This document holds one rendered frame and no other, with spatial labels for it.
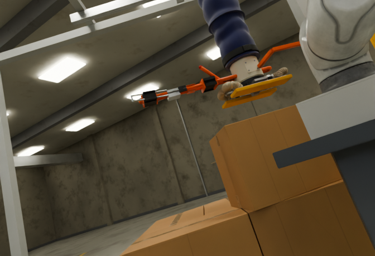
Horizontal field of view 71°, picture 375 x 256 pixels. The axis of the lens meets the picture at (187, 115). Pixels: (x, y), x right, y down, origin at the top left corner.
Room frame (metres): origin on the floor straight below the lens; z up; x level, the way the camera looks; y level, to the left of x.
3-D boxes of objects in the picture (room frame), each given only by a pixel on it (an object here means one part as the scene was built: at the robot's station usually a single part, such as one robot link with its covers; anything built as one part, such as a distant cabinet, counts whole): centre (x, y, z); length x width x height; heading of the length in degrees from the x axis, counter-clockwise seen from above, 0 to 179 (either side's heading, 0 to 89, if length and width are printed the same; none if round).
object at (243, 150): (1.48, -0.41, 0.74); 0.60 x 0.40 x 0.40; 101
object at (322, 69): (0.78, -0.49, 1.01); 0.18 x 0.16 x 0.22; 161
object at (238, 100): (1.59, -0.40, 1.13); 0.34 x 0.10 x 0.05; 102
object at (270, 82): (1.40, -0.44, 1.13); 0.34 x 0.10 x 0.05; 102
